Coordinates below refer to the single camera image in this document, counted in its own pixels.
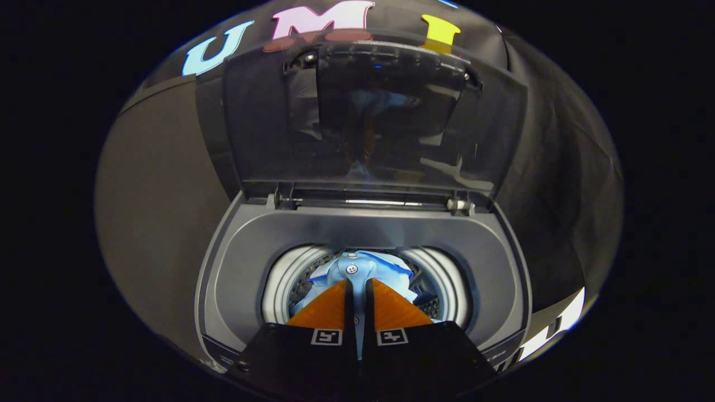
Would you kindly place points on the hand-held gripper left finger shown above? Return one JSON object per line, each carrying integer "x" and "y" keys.
{"x": 301, "y": 363}

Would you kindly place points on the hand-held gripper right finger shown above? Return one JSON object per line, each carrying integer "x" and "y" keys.
{"x": 419, "y": 363}

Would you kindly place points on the light blue polo shirt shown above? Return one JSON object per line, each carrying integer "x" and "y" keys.
{"x": 357, "y": 262}

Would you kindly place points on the grey washing machine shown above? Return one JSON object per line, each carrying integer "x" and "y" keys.
{"x": 251, "y": 251}

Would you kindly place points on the dark washing machine lid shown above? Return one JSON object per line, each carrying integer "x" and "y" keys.
{"x": 391, "y": 123}

